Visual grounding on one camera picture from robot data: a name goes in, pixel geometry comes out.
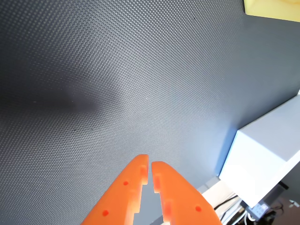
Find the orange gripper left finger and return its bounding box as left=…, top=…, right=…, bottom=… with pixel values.
left=81, top=154, right=150, bottom=225

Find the grey electronic box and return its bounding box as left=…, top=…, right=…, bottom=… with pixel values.
left=240, top=201, right=270, bottom=221

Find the white open cardboard box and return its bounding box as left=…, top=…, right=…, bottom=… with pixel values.
left=218, top=90, right=300, bottom=209

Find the black cable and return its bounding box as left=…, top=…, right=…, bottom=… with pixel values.
left=213, top=195, right=240, bottom=210

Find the dark grey textured mat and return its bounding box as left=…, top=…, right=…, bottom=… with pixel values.
left=0, top=0, right=300, bottom=225

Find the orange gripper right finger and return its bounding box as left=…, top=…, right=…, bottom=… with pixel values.
left=151, top=161, right=223, bottom=225

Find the yellow toy block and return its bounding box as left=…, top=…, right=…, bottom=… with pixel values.
left=243, top=0, right=300, bottom=23

